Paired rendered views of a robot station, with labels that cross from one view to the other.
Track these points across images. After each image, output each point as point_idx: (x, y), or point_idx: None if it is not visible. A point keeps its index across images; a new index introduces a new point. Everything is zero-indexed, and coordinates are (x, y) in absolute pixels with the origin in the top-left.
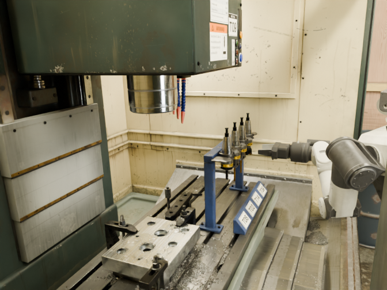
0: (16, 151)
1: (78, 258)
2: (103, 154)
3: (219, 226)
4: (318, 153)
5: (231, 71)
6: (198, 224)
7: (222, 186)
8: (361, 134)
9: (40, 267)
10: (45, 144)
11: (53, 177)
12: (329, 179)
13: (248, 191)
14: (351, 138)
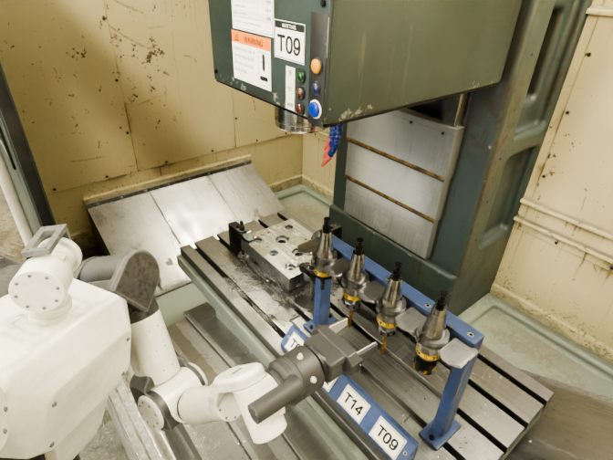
0: (354, 121)
1: (383, 263)
2: (462, 205)
3: (311, 327)
4: (241, 366)
5: None
6: (338, 318)
7: (462, 409)
8: (118, 296)
9: (354, 227)
10: (378, 133)
11: (377, 168)
12: (205, 388)
13: (421, 440)
14: (119, 262)
